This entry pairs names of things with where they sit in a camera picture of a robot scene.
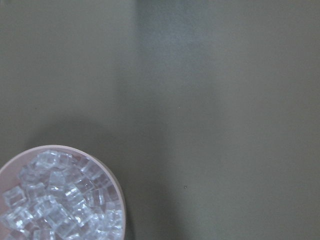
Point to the pile of ice cubes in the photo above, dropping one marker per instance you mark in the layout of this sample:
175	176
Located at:
62	197

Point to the pink bowl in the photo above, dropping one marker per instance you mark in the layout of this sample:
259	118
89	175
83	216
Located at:
117	190

